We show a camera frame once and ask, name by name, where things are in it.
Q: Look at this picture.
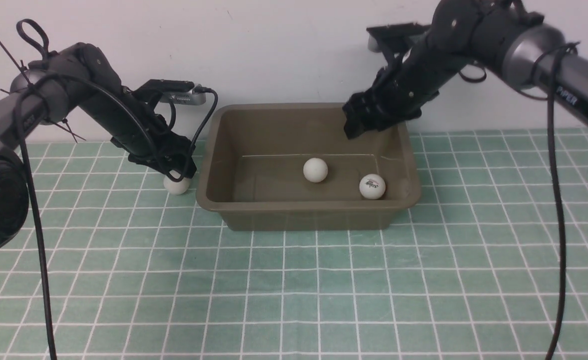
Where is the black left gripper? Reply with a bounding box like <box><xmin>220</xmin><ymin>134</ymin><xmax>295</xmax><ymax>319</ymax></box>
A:
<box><xmin>76</xmin><ymin>43</ymin><xmax>196</xmax><ymax>182</ymax></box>

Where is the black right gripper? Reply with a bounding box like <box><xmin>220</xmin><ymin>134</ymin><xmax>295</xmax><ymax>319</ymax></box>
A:
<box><xmin>342</xmin><ymin>30</ymin><xmax>472</xmax><ymax>140</ymax></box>

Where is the white ping-pong ball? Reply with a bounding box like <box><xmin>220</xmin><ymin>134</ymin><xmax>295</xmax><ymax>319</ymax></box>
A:
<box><xmin>303</xmin><ymin>157</ymin><xmax>329</xmax><ymax>183</ymax></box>
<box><xmin>359</xmin><ymin>173</ymin><xmax>387</xmax><ymax>200</ymax></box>
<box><xmin>163</xmin><ymin>177</ymin><xmax>191</xmax><ymax>195</ymax></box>

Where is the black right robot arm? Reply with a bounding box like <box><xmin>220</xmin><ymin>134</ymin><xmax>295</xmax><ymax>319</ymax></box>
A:
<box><xmin>343</xmin><ymin>0</ymin><xmax>588</xmax><ymax>139</ymax></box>

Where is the olive green plastic bin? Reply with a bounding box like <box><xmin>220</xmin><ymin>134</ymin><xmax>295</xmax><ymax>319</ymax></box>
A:
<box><xmin>196</xmin><ymin>103</ymin><xmax>422</xmax><ymax>231</ymax></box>

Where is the green checkered table mat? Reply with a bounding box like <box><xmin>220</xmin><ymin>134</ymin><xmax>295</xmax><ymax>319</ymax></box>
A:
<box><xmin>28</xmin><ymin>129</ymin><xmax>559</xmax><ymax>360</ymax></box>

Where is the black left camera cable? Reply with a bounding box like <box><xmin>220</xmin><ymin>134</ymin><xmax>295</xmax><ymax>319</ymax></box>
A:
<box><xmin>0</xmin><ymin>10</ymin><xmax>219</xmax><ymax>360</ymax></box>

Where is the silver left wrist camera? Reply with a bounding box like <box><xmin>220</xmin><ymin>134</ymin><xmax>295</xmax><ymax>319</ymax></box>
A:
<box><xmin>132</xmin><ymin>79</ymin><xmax>206</xmax><ymax>108</ymax></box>

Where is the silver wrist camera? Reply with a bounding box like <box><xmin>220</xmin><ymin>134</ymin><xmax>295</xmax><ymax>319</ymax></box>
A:
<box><xmin>132</xmin><ymin>79</ymin><xmax>206</xmax><ymax>108</ymax></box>
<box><xmin>366</xmin><ymin>22</ymin><xmax>431</xmax><ymax>65</ymax></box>

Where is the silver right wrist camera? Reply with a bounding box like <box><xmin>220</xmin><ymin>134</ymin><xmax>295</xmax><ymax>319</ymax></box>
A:
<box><xmin>366</xmin><ymin>22</ymin><xmax>431</xmax><ymax>65</ymax></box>

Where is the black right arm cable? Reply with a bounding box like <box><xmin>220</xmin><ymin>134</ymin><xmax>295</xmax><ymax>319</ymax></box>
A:
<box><xmin>459</xmin><ymin>42</ymin><xmax>582</xmax><ymax>360</ymax></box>

